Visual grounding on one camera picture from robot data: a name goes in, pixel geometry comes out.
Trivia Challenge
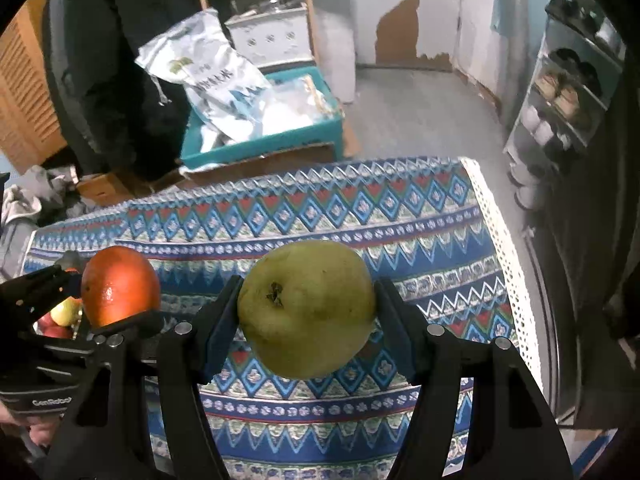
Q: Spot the large orange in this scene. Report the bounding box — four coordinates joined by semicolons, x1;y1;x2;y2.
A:
80;246;160;328

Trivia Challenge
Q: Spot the white rice bag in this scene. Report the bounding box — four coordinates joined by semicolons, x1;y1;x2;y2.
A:
136;8;272;143

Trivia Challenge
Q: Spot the shoe rack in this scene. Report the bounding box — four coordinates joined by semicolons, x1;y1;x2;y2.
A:
504;0;626;211

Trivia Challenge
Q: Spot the patterned blue tablecloth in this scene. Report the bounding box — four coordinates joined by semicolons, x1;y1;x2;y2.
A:
21;157;541;479

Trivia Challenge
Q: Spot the cardboard box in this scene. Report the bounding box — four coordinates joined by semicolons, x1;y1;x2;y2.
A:
179;143;336;186

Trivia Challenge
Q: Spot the small wooden box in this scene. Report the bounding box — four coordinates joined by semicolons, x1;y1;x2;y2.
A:
76;172;134;207

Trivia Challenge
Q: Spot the wooden louvered door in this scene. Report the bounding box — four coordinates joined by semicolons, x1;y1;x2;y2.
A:
0;0;67;174

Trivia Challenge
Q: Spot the clear plastic bag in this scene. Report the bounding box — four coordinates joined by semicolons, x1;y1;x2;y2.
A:
258;75;337;136

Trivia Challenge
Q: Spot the white patterned box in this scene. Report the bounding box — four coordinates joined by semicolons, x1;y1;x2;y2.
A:
226;4;314;67

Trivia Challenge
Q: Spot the black jacket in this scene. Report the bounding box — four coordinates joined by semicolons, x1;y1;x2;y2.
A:
42;0;200;182

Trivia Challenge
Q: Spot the yellow-green pear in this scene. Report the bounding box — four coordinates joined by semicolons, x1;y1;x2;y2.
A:
238;240;376;379

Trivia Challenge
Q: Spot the teal storage bin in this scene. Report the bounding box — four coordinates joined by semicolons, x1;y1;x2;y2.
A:
180;64;345;171

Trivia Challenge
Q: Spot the grey clothes pile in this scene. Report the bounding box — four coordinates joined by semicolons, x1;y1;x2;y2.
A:
1;166;99;283

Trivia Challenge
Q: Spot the person's left hand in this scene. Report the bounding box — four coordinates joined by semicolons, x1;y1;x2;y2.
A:
0;403;61;446

